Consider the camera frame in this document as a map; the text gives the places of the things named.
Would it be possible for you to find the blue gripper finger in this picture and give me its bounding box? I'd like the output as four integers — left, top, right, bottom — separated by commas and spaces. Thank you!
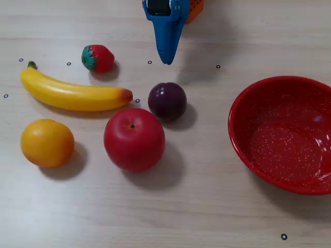
167, 17, 186, 65
154, 16, 173, 65

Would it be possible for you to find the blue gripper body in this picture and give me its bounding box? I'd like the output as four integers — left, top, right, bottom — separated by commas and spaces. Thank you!
142, 0, 191, 26

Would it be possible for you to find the yellow toy banana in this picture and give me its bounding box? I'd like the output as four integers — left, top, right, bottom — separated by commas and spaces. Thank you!
20, 60, 134, 112

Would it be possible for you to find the red speckled bowl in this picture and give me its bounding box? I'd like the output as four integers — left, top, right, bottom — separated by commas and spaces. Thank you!
228, 75, 331, 196

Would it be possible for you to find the dark purple toy plum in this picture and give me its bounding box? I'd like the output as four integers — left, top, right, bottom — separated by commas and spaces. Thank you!
147, 82, 188, 121

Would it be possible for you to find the red toy strawberry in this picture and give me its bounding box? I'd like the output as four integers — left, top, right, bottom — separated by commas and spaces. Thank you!
81, 44, 115, 73

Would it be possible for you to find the red toy apple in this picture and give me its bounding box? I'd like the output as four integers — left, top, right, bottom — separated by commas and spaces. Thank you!
103, 107, 167, 173

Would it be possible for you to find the orange toy orange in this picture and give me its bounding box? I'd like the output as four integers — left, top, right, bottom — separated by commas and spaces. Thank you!
20, 118, 76, 168

